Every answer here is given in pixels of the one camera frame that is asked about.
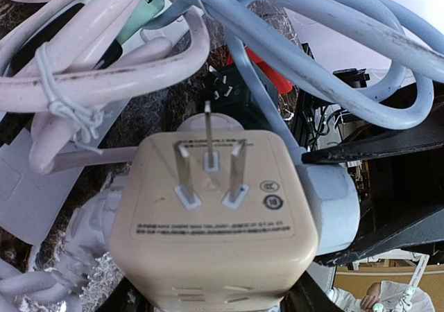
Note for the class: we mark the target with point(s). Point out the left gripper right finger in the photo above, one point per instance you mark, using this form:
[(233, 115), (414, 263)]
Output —
[(306, 296)]

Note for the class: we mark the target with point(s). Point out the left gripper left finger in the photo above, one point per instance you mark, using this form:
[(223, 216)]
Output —
[(138, 302)]

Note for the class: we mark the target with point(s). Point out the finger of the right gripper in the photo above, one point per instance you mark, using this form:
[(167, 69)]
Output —
[(412, 216), (387, 144)]

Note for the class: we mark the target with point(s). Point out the beige cube socket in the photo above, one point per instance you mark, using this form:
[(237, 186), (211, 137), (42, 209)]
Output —
[(213, 219)]

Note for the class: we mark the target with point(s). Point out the red cube socket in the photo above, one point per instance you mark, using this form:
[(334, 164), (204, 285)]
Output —
[(283, 85)]

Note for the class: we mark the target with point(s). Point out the dark green cube socket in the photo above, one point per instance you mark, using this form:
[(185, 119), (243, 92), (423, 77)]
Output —
[(228, 93)]

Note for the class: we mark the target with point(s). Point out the black charger plug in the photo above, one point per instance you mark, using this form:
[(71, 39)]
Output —
[(70, 40)]

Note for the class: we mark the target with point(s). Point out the white power strip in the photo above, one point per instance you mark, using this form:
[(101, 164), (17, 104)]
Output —
[(30, 202)]

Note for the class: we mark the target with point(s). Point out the mint green cube adapter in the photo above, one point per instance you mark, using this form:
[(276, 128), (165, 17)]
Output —
[(145, 11)]

